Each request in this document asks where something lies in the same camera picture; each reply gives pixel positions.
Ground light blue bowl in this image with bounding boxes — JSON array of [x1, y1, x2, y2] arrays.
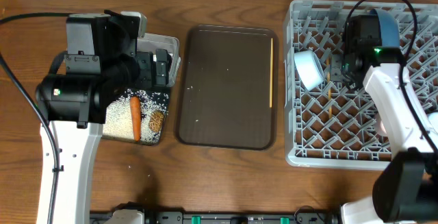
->
[[294, 51, 324, 90]]

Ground orange carrot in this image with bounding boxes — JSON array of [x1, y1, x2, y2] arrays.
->
[[130, 97, 141, 141]]

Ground brown mushroom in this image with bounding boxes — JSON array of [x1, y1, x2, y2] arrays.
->
[[149, 110, 164, 133]]

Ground dark blue plate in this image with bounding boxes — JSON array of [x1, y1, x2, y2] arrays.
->
[[370, 9, 400, 48]]

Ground white rice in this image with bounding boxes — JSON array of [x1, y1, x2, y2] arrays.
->
[[102, 88, 170, 145]]

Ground wooden chopstick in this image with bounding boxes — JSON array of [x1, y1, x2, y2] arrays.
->
[[326, 58, 333, 119], [269, 38, 274, 108]]

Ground pink cup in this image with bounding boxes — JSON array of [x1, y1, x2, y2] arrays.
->
[[374, 113, 387, 137]]

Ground light blue cup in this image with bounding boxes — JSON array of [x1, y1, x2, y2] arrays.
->
[[428, 112, 438, 132]]

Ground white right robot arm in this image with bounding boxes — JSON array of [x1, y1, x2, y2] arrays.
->
[[330, 12, 437, 223]]

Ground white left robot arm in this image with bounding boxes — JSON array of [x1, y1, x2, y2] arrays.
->
[[36, 10, 181, 223]]

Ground black waste tray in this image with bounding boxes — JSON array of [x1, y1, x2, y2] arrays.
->
[[102, 86, 171, 147]]

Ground grey dishwasher rack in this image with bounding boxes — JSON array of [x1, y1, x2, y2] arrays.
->
[[283, 0, 437, 171]]

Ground clear plastic bin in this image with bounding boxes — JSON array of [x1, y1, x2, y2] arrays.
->
[[137, 33, 181, 88]]

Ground brown serving tray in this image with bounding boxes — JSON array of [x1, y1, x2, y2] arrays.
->
[[175, 25, 278, 151]]

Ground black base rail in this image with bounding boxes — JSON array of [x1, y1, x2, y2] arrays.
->
[[89, 208, 342, 224]]

